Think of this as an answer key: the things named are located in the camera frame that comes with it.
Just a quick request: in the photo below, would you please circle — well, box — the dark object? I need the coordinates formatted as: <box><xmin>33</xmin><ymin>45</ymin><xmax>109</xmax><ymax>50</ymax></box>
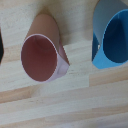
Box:
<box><xmin>0</xmin><ymin>29</ymin><xmax>5</xmax><ymax>63</ymax></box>

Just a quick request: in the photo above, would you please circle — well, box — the bright blue vase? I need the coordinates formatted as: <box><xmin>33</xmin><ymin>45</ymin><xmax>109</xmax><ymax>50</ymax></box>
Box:
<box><xmin>91</xmin><ymin>0</ymin><xmax>128</xmax><ymax>70</ymax></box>

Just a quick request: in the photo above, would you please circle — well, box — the pink ceramic mug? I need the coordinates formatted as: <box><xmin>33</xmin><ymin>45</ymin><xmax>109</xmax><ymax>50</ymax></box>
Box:
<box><xmin>20</xmin><ymin>13</ymin><xmax>71</xmax><ymax>83</ymax></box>

